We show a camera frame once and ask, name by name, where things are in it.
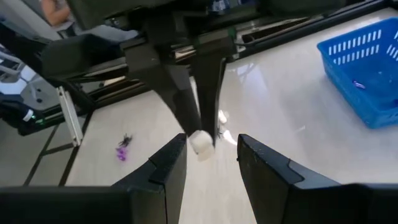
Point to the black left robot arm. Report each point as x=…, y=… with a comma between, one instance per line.
x=81, y=56

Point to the black aluminium table frame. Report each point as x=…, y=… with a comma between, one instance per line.
x=311, y=31

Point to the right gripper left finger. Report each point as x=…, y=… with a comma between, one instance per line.
x=168, y=174

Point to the silver aluminium bar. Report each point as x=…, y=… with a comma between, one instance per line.
x=70, y=115

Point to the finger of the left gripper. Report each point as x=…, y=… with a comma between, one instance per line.
x=210, y=93
x=174, y=90

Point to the person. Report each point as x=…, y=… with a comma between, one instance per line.
x=56, y=12

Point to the small white plastic toy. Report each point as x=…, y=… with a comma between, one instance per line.
x=202, y=146
x=222, y=117

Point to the blue plastic basket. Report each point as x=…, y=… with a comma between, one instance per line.
x=348, y=93

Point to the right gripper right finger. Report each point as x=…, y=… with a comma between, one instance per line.
x=267, y=183

